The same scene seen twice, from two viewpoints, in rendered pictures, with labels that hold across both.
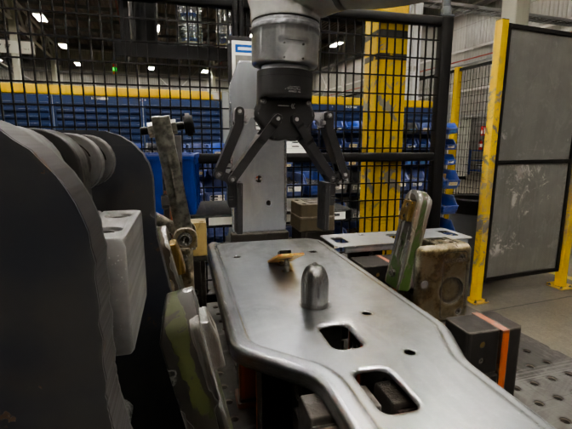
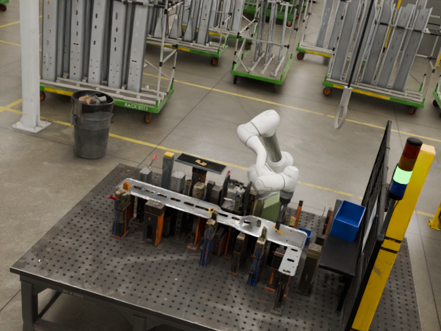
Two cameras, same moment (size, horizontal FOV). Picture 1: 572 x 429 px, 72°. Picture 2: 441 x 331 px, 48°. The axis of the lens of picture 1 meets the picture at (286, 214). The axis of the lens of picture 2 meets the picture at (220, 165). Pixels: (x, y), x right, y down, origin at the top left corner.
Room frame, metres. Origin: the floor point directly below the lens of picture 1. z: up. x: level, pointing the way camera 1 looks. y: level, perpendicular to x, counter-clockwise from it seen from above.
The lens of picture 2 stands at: (1.55, -2.70, 2.83)
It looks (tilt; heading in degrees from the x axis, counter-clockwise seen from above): 26 degrees down; 119
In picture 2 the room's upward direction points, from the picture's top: 10 degrees clockwise
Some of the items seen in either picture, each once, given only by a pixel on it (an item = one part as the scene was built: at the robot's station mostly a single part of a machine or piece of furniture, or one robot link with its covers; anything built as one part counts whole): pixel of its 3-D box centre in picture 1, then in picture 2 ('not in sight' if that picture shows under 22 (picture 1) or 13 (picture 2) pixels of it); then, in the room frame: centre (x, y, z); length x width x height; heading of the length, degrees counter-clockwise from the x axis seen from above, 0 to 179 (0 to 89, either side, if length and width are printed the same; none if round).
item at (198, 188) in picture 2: not in sight; (196, 207); (-0.09, -0.01, 0.89); 0.13 x 0.11 x 0.38; 105
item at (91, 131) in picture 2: not in sight; (92, 125); (-2.49, 1.27, 0.36); 0.54 x 0.50 x 0.73; 109
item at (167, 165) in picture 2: not in sight; (165, 181); (-0.46, 0.08, 0.92); 0.08 x 0.08 x 0.44; 15
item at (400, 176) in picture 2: not in sight; (402, 174); (1.25, -0.47, 1.90); 0.07 x 0.07 x 0.06
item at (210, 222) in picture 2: not in sight; (208, 242); (0.20, -0.27, 0.87); 0.12 x 0.09 x 0.35; 105
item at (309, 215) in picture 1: (311, 280); (308, 269); (0.85, -0.06, 0.88); 0.08 x 0.08 x 0.36; 15
